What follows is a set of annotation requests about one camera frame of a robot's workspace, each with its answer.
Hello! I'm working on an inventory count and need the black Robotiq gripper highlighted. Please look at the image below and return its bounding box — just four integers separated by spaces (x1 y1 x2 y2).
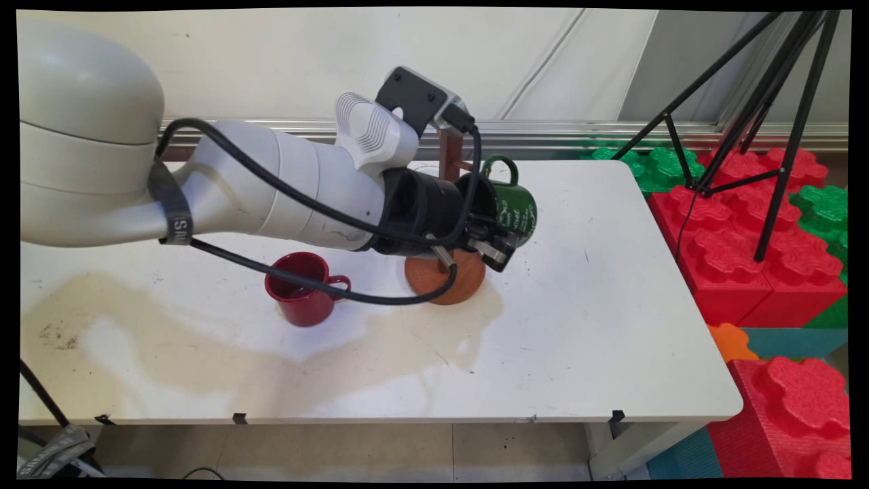
371 166 518 274

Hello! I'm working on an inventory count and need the green enamel mug white print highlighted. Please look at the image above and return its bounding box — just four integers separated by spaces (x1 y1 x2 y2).
456 155 538 249

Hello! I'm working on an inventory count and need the wooden mug tree stand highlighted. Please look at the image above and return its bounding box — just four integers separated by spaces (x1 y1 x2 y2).
405 129 487 306

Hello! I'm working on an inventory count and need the green foam building block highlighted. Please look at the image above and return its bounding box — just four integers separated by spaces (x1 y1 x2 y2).
803 293 849 330
788 185 849 286
580 145 707 194

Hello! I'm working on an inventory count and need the red ceramic mug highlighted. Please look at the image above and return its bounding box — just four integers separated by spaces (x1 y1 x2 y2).
265 251 352 328

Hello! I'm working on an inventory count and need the white table leg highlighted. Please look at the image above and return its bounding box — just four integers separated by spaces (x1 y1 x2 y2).
587 421 700 480

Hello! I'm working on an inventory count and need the orange foam piece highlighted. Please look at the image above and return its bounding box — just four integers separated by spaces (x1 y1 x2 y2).
706 323 760 364

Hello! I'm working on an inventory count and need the teal foam floor mat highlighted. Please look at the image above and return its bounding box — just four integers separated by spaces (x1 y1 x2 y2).
740 327 849 361
645 428 724 479

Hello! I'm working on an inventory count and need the black tripod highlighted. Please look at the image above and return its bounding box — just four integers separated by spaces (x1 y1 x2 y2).
611 10 843 263

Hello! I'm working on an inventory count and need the black camera cable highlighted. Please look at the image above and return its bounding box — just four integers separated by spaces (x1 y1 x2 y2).
155 117 484 247

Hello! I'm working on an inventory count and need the black cable with metal plug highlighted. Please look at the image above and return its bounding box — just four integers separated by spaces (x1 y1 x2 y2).
163 233 460 307

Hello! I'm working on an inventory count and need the aluminium wall rail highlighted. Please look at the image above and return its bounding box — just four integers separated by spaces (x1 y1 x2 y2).
160 119 849 154

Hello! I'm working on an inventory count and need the thin black cable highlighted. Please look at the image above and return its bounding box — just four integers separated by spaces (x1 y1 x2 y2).
674 187 703 264

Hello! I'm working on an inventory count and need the silver black wrist camera box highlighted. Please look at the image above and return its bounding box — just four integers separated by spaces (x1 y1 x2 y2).
375 66 477 139

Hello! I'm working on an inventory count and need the black velcro strap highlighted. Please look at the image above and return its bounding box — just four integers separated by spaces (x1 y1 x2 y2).
148 160 196 247

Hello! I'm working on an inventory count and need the black stand with grey strap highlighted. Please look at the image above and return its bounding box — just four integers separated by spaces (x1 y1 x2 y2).
19 359 107 479

